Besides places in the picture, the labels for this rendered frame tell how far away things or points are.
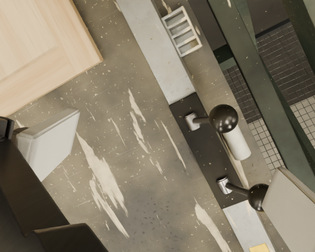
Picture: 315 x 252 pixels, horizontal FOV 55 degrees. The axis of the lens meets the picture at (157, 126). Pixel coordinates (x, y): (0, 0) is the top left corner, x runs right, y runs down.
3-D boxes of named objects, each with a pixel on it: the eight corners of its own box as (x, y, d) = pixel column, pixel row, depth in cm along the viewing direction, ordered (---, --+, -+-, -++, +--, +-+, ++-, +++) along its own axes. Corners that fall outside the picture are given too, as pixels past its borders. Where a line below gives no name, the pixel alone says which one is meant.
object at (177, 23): (184, 8, 50) (182, 5, 48) (203, 46, 51) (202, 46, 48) (163, 20, 52) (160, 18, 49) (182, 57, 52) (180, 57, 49)
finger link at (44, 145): (20, 204, 13) (2, 199, 13) (70, 153, 20) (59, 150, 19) (34, 137, 12) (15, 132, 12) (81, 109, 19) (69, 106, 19)
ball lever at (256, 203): (225, 168, 52) (276, 180, 39) (235, 187, 52) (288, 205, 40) (207, 179, 51) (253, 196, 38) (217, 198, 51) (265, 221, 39)
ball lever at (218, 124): (194, 105, 51) (236, 97, 38) (204, 126, 51) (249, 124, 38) (175, 116, 50) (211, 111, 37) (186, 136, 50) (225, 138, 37)
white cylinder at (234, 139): (250, 150, 54) (231, 110, 53) (252, 156, 51) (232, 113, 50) (234, 157, 54) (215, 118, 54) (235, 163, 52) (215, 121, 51)
